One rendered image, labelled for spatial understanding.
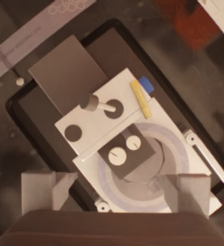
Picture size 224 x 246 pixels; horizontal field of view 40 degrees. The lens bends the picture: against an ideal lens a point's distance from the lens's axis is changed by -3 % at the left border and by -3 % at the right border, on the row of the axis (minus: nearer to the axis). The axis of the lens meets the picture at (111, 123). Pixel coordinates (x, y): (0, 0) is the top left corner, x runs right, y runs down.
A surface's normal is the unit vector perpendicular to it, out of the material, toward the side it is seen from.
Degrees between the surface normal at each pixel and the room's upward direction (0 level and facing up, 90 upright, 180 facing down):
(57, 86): 90
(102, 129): 90
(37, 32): 90
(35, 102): 90
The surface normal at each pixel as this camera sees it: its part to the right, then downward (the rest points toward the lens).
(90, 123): -0.02, 0.00
